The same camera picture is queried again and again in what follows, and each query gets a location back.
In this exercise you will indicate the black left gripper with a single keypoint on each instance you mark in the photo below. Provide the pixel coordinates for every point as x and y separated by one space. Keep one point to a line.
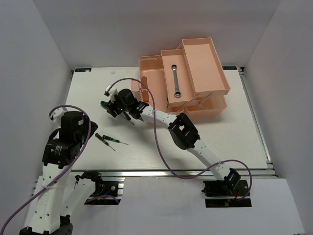
85 124

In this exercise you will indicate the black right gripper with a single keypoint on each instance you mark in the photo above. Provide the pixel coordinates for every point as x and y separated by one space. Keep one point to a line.
111 105

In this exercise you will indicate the green-black precision screwdriver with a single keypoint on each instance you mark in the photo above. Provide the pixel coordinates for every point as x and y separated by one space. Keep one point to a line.
108 138
103 140

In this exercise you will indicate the silver ratchet wrench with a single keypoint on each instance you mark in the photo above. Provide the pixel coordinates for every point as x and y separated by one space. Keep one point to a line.
177 93

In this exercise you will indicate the pink plastic toolbox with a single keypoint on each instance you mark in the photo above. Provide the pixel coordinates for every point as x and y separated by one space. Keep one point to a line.
202 82

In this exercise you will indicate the large green-handled screwdriver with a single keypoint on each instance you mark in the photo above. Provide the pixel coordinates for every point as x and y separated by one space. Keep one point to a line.
118 110

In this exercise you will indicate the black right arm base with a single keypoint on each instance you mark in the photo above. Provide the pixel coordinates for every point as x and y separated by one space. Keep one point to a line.
216 197

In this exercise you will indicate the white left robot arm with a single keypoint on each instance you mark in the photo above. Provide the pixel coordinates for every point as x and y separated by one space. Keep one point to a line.
53 215

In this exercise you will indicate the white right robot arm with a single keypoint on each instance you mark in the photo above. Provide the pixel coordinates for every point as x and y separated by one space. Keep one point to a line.
182 130

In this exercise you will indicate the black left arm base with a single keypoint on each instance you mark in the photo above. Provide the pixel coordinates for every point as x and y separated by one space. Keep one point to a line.
106 192

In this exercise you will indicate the blue label sticker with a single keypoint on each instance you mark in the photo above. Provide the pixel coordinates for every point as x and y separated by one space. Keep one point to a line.
82 70

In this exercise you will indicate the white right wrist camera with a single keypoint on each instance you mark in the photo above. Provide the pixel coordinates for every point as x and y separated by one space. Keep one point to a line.
111 92

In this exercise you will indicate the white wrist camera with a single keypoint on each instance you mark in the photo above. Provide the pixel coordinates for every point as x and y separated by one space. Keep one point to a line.
57 114
111 92

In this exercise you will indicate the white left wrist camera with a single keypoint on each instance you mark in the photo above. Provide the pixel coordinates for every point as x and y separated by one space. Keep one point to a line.
57 114

